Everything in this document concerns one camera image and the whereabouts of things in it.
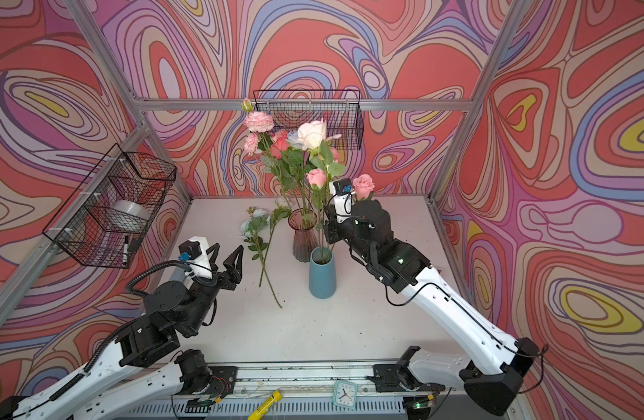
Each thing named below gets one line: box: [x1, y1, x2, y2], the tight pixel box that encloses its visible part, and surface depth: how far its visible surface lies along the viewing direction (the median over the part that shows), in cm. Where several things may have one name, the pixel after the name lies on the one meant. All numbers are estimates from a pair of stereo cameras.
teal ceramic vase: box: [308, 245, 337, 300], surface depth 78 cm
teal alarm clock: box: [332, 379, 358, 411], surface depth 71 cm
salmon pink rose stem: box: [270, 129, 290, 160], surface depth 75 cm
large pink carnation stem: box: [241, 98, 280, 175], surface depth 70 cm
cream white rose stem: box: [297, 119, 346, 253], surface depth 55 cm
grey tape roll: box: [111, 199, 152, 221], surface depth 75 cm
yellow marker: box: [247, 390, 283, 420], surface depth 70 cm
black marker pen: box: [122, 235, 129, 265], surface depth 74 cm
